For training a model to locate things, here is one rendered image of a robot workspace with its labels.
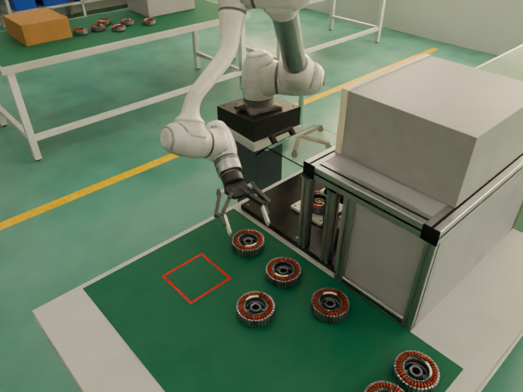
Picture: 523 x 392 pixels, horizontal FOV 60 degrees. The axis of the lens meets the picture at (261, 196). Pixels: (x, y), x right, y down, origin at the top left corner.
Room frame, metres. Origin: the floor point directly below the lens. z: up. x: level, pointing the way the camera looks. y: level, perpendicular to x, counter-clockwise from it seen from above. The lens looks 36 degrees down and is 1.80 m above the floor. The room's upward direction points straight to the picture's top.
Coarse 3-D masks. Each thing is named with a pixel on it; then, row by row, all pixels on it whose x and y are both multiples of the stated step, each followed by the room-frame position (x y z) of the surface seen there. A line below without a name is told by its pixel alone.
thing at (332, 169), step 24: (312, 168) 1.11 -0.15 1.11; (336, 168) 1.10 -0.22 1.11; (360, 168) 1.10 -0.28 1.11; (504, 168) 1.10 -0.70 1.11; (360, 192) 0.98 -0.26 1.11; (384, 192) 0.98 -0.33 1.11; (408, 192) 0.98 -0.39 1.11; (480, 192) 0.98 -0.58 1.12; (384, 216) 0.92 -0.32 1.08; (408, 216) 0.88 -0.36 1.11; (432, 216) 0.88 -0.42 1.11; (456, 216) 0.88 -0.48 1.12; (432, 240) 0.82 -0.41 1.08
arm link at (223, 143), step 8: (216, 120) 1.49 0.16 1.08; (208, 128) 1.44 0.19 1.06; (216, 128) 1.43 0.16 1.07; (224, 128) 1.44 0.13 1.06; (216, 136) 1.38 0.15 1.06; (224, 136) 1.40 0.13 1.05; (232, 136) 1.44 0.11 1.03; (216, 144) 1.36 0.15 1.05; (224, 144) 1.38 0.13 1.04; (232, 144) 1.40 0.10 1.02; (216, 152) 1.35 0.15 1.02; (224, 152) 1.36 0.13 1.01; (232, 152) 1.37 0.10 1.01
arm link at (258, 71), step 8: (248, 56) 2.10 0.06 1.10; (256, 56) 2.08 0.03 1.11; (264, 56) 2.08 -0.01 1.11; (272, 56) 2.12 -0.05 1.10; (248, 64) 2.07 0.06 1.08; (256, 64) 2.06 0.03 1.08; (264, 64) 2.06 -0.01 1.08; (272, 64) 2.08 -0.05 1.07; (248, 72) 2.06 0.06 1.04; (256, 72) 2.05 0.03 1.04; (264, 72) 2.04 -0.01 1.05; (272, 72) 2.04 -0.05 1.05; (248, 80) 2.06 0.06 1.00; (256, 80) 2.04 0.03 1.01; (264, 80) 2.04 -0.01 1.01; (272, 80) 2.03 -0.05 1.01; (248, 88) 2.05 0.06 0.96; (256, 88) 2.04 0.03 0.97; (264, 88) 2.03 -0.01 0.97; (272, 88) 2.03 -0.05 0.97; (248, 96) 2.06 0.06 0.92; (256, 96) 2.04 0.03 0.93; (264, 96) 2.05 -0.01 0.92; (272, 96) 2.09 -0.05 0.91
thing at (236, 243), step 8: (240, 232) 1.20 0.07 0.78; (248, 232) 1.21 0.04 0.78; (256, 232) 1.20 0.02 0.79; (232, 240) 1.16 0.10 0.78; (240, 240) 1.18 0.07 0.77; (248, 240) 1.18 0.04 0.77; (256, 240) 1.18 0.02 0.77; (264, 240) 1.16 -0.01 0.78; (240, 248) 1.12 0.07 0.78; (248, 248) 1.12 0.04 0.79; (256, 248) 1.12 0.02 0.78; (248, 256) 1.11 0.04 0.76
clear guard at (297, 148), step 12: (300, 132) 1.41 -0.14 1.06; (312, 132) 1.41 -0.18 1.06; (324, 132) 1.41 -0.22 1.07; (276, 144) 1.33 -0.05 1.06; (288, 144) 1.33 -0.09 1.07; (300, 144) 1.33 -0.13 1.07; (312, 144) 1.33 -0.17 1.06; (324, 144) 1.33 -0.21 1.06; (288, 156) 1.25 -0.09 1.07; (300, 156) 1.25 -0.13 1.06; (312, 156) 1.25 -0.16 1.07
